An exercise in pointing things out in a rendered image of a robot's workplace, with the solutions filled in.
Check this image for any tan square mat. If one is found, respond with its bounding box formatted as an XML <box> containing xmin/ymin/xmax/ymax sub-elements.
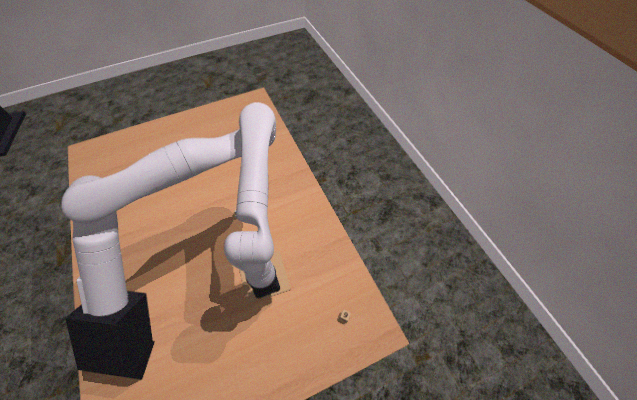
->
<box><xmin>240</xmin><ymin>251</ymin><xmax>291</xmax><ymax>304</ymax></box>

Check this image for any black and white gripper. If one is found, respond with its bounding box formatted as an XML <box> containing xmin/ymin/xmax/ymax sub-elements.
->
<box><xmin>245</xmin><ymin>264</ymin><xmax>280</xmax><ymax>298</ymax></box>

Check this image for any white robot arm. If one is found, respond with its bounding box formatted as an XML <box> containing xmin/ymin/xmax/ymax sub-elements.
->
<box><xmin>61</xmin><ymin>103</ymin><xmax>276</xmax><ymax>316</ymax></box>

